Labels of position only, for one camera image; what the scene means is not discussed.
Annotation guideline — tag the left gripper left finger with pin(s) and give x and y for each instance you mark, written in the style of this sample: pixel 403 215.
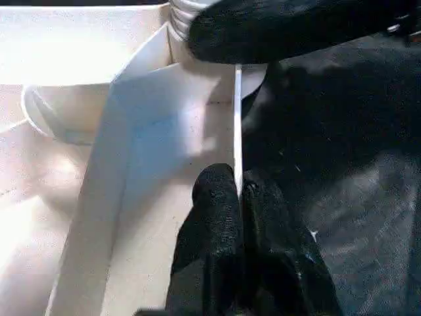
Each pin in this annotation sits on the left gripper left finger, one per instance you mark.
pixel 210 250

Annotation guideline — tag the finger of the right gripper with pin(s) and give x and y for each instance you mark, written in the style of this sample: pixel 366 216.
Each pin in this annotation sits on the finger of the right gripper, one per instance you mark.
pixel 296 29

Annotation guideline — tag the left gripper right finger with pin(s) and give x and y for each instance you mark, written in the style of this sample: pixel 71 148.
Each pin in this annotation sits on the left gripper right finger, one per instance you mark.
pixel 283 263

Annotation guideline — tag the white plastic table leg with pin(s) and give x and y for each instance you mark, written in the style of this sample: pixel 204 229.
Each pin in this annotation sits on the white plastic table leg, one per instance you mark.
pixel 181 16

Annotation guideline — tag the white plastic table top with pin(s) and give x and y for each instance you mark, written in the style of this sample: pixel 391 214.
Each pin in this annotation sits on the white plastic table top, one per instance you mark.
pixel 66 164

